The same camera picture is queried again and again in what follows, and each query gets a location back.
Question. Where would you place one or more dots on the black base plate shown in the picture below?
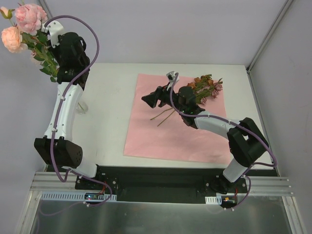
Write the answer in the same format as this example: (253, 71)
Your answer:
(162, 185)

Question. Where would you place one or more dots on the right white cable duct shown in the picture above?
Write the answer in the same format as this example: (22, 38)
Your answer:
(213, 200)

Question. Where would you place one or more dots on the white cable duct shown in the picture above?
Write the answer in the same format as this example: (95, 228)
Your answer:
(213, 200)
(77, 196)

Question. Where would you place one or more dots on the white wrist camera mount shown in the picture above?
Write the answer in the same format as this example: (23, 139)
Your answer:
(54, 29)
(172, 77)

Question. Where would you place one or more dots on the pink carnation stem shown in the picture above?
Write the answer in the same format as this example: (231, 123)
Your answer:
(29, 19)

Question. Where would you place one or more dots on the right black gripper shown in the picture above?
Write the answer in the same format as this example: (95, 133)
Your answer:
(159, 93)

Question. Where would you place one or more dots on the aluminium front rail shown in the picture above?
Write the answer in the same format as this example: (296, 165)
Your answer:
(261, 185)

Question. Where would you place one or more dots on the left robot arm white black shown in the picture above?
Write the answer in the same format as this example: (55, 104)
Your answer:
(56, 147)

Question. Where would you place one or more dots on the right aluminium corner post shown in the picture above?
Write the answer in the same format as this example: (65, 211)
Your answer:
(270, 33)

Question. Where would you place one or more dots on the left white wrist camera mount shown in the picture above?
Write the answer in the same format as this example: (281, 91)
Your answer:
(54, 29)

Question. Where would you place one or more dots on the peach rose stem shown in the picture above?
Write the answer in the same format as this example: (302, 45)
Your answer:
(10, 36)

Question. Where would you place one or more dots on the pink wrapping paper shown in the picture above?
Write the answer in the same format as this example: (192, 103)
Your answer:
(160, 133)

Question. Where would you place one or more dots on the left aluminium corner post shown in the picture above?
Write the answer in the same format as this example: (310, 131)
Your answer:
(67, 48)

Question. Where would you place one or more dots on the left white cable duct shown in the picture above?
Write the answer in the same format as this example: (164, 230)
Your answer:
(77, 196)

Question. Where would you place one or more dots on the light pink rose stem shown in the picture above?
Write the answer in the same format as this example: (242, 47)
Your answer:
(48, 65)

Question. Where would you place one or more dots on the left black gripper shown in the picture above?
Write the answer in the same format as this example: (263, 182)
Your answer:
(60, 46)

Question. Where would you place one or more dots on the clear glass vase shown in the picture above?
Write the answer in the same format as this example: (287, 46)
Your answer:
(82, 107)

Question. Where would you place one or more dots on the aluminium corner post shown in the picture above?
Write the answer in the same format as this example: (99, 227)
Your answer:
(67, 48)
(270, 33)

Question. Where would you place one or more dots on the artificial flower bouquet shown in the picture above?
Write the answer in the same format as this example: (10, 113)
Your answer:
(196, 93)

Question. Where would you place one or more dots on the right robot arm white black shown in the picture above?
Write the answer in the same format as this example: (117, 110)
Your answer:
(246, 142)

